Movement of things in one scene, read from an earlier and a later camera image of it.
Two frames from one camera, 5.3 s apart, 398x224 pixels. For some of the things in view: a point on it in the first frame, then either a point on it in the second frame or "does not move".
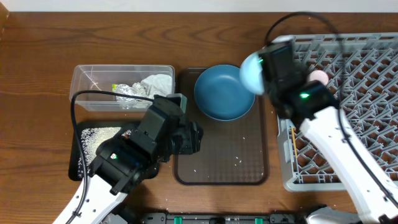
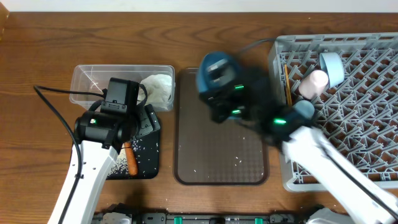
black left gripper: x=193 y=137 -> x=151 y=123
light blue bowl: x=251 y=71 -> x=333 y=64
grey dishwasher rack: x=369 y=108 does not move
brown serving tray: x=234 y=152 does not move
